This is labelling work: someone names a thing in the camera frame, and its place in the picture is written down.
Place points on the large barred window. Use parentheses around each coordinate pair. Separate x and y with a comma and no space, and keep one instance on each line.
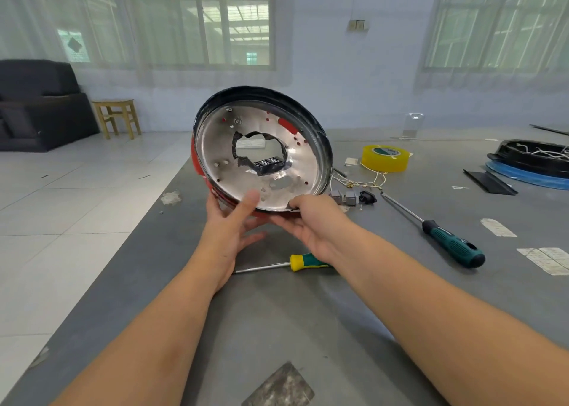
(169,21)
(493,23)

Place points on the black flat plate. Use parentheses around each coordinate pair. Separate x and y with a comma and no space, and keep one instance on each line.
(489,182)

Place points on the person's right hand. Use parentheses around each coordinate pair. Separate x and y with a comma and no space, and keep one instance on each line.
(320,228)

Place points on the wide white tape strips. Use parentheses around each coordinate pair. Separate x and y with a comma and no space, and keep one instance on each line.
(544,261)

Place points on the person's right forearm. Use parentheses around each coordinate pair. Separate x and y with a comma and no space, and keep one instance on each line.
(453,330)

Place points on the person's left hand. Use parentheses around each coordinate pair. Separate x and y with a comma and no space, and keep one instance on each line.
(227,241)

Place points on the person's left forearm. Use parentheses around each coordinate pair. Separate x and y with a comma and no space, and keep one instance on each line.
(142,348)

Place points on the black remote control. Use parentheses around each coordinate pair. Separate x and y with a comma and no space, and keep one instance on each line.
(267,164)

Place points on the white wall box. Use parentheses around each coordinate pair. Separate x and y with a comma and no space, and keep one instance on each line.
(357,25)

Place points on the small wooden stool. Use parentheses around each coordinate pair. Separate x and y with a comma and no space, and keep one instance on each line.
(115,104)

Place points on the narrow white tape strip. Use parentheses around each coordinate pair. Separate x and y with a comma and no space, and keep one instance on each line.
(498,228)

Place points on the red round appliance base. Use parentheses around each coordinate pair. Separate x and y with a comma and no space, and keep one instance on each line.
(218,148)

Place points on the black round appliance part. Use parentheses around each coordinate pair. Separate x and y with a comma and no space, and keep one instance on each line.
(524,157)

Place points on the yellow tape roll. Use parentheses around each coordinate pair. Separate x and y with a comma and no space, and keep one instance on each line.
(373,165)

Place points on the small grey rocker switch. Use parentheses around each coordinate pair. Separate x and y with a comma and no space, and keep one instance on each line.
(348,198)

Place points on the small black plug connector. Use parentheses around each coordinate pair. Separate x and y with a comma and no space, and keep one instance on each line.
(367,197)

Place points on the thin black rod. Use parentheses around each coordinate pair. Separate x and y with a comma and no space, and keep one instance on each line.
(551,130)

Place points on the sheer white curtain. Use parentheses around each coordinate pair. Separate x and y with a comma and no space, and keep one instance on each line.
(27,19)
(489,79)

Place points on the black armchair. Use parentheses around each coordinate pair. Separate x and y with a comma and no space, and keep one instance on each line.
(40,108)

